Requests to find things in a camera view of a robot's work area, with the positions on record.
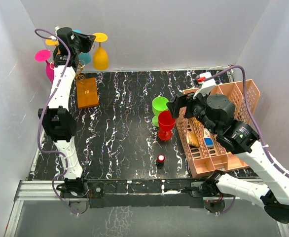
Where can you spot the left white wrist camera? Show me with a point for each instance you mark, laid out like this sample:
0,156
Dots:
53,36

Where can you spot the magenta wine glass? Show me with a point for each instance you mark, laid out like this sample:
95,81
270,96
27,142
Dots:
43,56

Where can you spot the orange wooden rack base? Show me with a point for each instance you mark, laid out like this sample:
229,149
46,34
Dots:
87,95

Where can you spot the blue white box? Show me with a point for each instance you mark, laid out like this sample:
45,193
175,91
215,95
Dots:
207,138

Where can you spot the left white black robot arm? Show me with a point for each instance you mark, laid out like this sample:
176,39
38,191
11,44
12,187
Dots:
55,118

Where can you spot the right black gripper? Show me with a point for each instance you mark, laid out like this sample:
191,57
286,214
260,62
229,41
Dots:
181,100

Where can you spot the green wine glass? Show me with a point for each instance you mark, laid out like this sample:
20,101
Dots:
159,104

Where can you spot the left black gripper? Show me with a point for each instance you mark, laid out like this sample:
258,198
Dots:
88,40

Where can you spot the yellow book in organizer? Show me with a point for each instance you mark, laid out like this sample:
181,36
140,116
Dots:
192,139

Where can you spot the orange wine glass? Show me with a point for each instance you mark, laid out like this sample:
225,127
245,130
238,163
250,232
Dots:
51,42
100,57

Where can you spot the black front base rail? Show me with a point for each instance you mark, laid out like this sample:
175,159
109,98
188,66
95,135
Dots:
148,192

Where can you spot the gold wire glass rack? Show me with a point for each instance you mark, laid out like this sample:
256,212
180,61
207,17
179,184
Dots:
80,67

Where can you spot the teal wine glass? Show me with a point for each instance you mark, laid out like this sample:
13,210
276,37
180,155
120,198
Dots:
84,56

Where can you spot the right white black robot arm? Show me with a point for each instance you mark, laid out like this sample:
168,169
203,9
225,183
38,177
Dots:
216,113

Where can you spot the red black push button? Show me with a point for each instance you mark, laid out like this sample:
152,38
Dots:
160,161

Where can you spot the red wine glass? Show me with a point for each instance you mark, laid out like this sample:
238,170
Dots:
166,124

